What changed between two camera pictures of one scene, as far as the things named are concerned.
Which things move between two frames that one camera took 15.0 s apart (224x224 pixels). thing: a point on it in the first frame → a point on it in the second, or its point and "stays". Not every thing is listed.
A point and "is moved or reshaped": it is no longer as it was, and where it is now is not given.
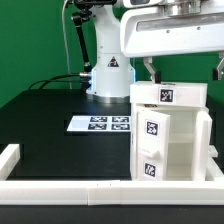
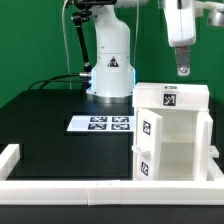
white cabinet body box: [180, 139] is moved or reshaped
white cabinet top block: [169, 94] is moved or reshaped
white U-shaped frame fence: [110, 192] stays
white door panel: [201, 145] stays
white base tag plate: [100, 123] stays
